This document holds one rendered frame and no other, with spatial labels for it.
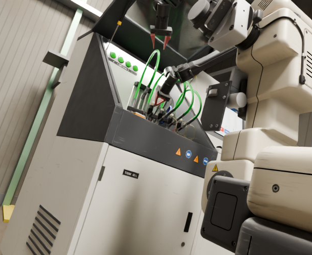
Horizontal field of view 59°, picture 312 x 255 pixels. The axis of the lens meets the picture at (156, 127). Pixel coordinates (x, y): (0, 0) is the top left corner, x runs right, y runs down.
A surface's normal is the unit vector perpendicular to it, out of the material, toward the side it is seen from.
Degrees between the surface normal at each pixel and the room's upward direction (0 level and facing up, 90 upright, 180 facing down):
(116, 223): 90
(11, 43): 90
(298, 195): 90
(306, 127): 90
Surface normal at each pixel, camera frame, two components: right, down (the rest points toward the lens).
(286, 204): -0.82, -0.33
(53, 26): 0.50, -0.03
